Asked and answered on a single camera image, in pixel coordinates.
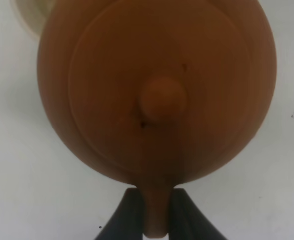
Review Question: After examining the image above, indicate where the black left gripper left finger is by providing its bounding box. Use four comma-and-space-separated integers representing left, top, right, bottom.
95, 188, 144, 240

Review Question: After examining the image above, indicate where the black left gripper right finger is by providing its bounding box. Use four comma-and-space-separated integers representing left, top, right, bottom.
168, 188, 226, 240

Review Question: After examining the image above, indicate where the brown clay teapot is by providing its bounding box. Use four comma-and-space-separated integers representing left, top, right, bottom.
37, 0, 277, 239

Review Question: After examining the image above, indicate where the beige round teapot coaster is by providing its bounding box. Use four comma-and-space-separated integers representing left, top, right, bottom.
10, 0, 56, 40

